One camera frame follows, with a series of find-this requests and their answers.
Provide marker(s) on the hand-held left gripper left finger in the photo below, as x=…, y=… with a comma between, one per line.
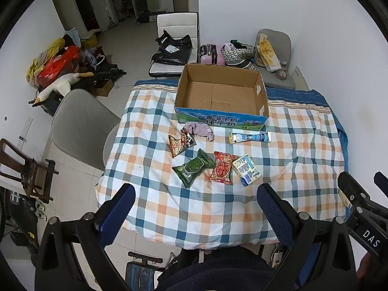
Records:
x=116, y=218

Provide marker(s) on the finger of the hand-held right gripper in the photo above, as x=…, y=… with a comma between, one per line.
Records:
x=351, y=185
x=381, y=183

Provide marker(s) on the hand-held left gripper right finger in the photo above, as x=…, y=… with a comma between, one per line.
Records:
x=274, y=216

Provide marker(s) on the small milk carton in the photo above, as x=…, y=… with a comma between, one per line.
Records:
x=246, y=169

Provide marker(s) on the plaid blanket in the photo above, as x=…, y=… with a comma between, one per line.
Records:
x=182, y=212

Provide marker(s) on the red snack packet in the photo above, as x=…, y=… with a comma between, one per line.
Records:
x=222, y=168

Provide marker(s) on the person's dark clothing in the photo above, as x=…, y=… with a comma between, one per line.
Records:
x=218, y=274

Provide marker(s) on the long white blue packet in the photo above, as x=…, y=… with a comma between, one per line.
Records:
x=248, y=137

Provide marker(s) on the green snack packet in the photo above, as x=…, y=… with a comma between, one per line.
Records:
x=194, y=167

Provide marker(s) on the brown snack packet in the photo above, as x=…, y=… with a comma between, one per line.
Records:
x=178, y=146

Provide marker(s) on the grey shell chair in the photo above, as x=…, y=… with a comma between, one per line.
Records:
x=78, y=127

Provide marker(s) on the dark wooden chair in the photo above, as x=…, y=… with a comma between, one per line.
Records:
x=30, y=169

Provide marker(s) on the purple cloth scrunchie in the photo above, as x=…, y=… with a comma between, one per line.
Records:
x=200, y=128

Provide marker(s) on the brown tape roll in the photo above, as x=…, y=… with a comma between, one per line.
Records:
x=282, y=75

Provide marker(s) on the small brown cardboard box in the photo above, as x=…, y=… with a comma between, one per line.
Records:
x=104, y=88

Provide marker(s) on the open cardboard box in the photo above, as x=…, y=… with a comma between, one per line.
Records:
x=212, y=97

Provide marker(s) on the white goose plush toy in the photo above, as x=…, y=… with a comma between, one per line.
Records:
x=65, y=83

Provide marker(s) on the brown yellow paper bag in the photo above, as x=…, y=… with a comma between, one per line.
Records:
x=269, y=57

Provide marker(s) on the grey cushioned chair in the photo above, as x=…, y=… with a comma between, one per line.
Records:
x=280, y=41

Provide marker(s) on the clear plastic bag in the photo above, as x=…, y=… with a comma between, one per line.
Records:
x=94, y=57

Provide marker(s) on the red plastic bag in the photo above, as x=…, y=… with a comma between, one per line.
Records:
x=60, y=63

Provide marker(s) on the black white patterned bag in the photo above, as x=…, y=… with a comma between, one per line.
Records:
x=235, y=54

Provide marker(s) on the yellow cloth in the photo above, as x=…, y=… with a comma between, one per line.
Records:
x=33, y=66

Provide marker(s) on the pink suitcase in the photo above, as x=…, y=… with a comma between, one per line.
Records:
x=209, y=54

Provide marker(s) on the cardboard box with yellow bag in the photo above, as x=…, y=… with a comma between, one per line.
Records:
x=91, y=39

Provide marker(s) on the white padded chair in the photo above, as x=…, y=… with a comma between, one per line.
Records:
x=177, y=21

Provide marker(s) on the black blue frame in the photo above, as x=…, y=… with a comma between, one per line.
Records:
x=141, y=274

